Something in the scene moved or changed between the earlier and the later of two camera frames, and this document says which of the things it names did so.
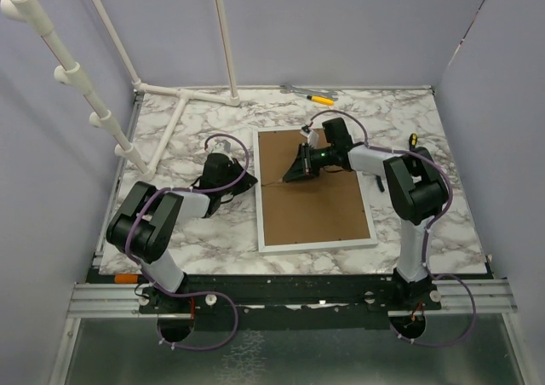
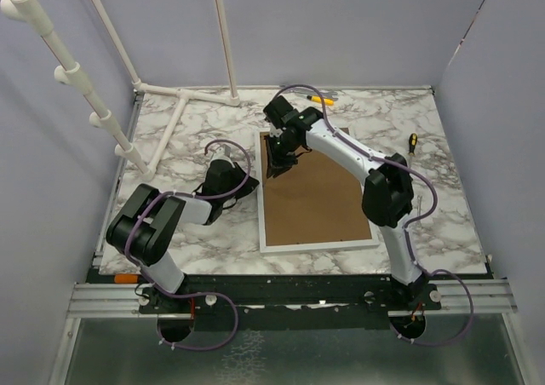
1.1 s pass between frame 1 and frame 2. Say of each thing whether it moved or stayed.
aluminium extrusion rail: stayed
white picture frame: stayed
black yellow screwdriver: stayed
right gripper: moved
